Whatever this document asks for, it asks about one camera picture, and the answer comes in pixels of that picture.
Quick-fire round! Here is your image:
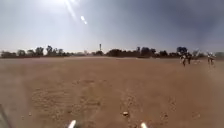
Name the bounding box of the row of trees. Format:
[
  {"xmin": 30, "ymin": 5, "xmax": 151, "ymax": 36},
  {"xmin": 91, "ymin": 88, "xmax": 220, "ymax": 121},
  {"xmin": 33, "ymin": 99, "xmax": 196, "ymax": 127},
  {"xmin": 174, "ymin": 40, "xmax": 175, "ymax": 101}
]
[{"xmin": 0, "ymin": 45, "xmax": 224, "ymax": 60}]

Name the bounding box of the robot's own part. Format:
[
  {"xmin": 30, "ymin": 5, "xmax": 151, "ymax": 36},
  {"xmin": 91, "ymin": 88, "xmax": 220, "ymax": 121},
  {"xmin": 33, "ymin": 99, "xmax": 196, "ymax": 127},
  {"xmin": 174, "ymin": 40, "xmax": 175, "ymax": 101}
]
[
  {"xmin": 67, "ymin": 119, "xmax": 77, "ymax": 128},
  {"xmin": 139, "ymin": 121, "xmax": 148, "ymax": 128}
]

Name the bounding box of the person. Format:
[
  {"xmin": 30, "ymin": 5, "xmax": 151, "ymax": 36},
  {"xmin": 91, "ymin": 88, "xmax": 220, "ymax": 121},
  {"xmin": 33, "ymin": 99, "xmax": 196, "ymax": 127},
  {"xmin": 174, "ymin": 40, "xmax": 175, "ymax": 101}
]
[
  {"xmin": 180, "ymin": 54, "xmax": 187, "ymax": 67},
  {"xmin": 186, "ymin": 52, "xmax": 193, "ymax": 65},
  {"xmin": 206, "ymin": 52, "xmax": 215, "ymax": 66}
]

